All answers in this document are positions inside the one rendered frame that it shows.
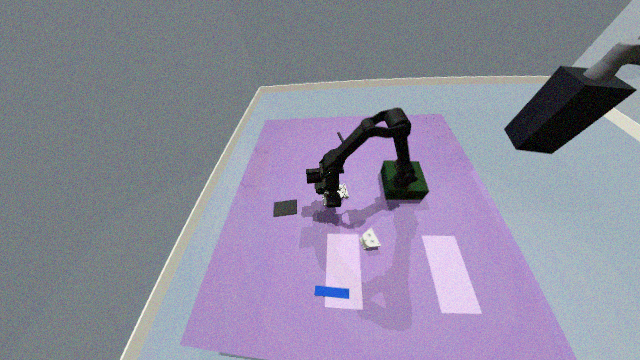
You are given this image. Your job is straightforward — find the blue rectangular bar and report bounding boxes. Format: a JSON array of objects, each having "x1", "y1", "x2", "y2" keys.
[{"x1": 314, "y1": 286, "x2": 349, "y2": 299}]

